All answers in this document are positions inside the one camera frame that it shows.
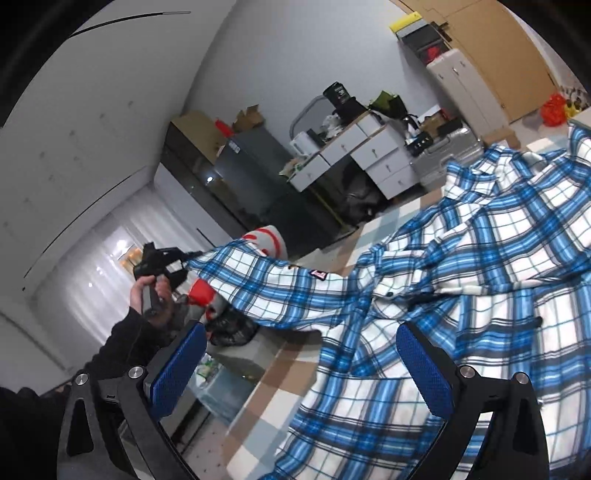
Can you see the black plastic bag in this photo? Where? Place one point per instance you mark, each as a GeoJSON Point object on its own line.
{"type": "Point", "coordinates": [231, 327]}

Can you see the black printed box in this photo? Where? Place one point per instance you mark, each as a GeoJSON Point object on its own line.
{"type": "Point", "coordinates": [336, 94]}

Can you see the dark grey fridge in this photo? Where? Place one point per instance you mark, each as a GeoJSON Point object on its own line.
{"type": "Point", "coordinates": [258, 170]}

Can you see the grey metal folding frame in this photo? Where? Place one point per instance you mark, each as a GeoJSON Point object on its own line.
{"type": "Point", "coordinates": [304, 108]}

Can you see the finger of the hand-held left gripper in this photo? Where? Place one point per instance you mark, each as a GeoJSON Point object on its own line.
{"type": "Point", "coordinates": [182, 252]}
{"type": "Point", "coordinates": [178, 279]}

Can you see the dark cloth bundle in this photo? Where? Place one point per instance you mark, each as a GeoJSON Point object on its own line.
{"type": "Point", "coordinates": [362, 194]}

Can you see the white cabinet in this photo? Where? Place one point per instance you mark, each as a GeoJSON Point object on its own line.
{"type": "Point", "coordinates": [461, 83]}

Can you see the yellow shoe box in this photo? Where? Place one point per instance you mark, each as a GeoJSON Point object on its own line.
{"type": "Point", "coordinates": [405, 22]}

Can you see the grey black shoe box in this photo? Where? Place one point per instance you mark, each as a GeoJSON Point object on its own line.
{"type": "Point", "coordinates": [418, 34]}

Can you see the white kettle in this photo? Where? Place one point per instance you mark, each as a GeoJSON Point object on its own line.
{"type": "Point", "coordinates": [301, 143]}

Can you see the clear plastic storage box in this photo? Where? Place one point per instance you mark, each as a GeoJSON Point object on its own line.
{"type": "Point", "coordinates": [226, 383]}

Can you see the blue white plaid shirt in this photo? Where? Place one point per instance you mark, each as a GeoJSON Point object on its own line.
{"type": "Point", "coordinates": [415, 277]}

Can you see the person's left hand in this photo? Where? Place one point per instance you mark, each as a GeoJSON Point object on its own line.
{"type": "Point", "coordinates": [138, 295]}

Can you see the black wrapped bouquet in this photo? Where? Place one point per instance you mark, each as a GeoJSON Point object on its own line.
{"type": "Point", "coordinates": [388, 102]}

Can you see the white desk with drawers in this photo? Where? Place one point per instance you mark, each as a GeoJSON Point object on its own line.
{"type": "Point", "coordinates": [355, 138]}

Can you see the white sheer curtain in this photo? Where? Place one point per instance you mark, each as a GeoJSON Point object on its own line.
{"type": "Point", "coordinates": [111, 277]}

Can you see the checked bed sheet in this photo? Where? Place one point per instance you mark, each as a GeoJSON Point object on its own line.
{"type": "Point", "coordinates": [277, 392]}

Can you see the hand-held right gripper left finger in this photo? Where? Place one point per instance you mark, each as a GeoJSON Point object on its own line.
{"type": "Point", "coordinates": [178, 369]}

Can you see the open cardboard box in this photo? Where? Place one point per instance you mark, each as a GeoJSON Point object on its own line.
{"type": "Point", "coordinates": [249, 120]}

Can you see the silver suitcase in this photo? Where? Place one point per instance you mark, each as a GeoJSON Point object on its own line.
{"type": "Point", "coordinates": [443, 157]}

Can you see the dark glass cabinet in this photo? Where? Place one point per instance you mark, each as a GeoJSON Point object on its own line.
{"type": "Point", "coordinates": [189, 170]}

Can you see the black red shoe box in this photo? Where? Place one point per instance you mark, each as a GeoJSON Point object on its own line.
{"type": "Point", "coordinates": [431, 51]}

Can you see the brown cardboard box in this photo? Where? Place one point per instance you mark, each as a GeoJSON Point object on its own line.
{"type": "Point", "coordinates": [499, 137]}

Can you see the orange plastic bag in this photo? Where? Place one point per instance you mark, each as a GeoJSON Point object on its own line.
{"type": "Point", "coordinates": [553, 110]}

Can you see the wooden door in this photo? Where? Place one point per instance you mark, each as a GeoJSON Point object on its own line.
{"type": "Point", "coordinates": [489, 41]}

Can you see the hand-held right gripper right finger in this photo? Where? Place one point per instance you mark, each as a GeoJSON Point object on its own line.
{"type": "Point", "coordinates": [425, 369]}

